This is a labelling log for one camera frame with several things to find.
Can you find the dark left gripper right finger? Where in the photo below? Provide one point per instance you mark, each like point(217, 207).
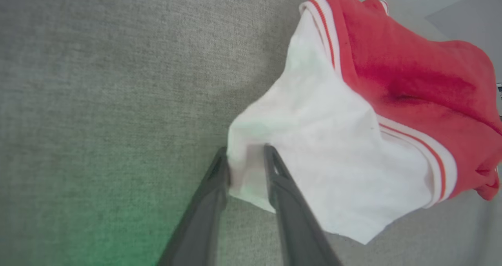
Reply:
point(298, 226)

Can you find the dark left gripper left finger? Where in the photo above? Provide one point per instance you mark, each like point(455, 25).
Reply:
point(200, 226)

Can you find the red and white jersey shirt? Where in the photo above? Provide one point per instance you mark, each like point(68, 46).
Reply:
point(333, 140)

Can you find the grey fabric sofa cushion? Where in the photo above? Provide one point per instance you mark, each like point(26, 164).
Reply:
point(98, 101)

